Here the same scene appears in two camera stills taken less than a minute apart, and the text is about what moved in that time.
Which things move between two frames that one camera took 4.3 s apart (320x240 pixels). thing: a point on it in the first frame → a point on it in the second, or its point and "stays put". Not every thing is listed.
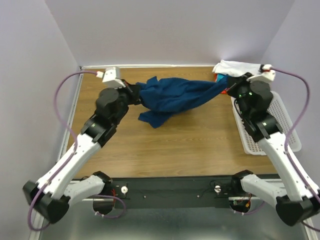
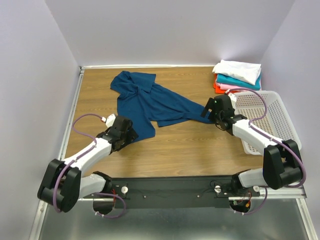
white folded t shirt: x=234 y=68 stays put
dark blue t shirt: x=164 y=97 → x=144 y=103
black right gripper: x=233 y=82 → x=210 y=104
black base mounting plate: x=172 y=192 stays put
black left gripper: x=133 y=91 → x=131 y=135
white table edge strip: x=147 y=65 stays put
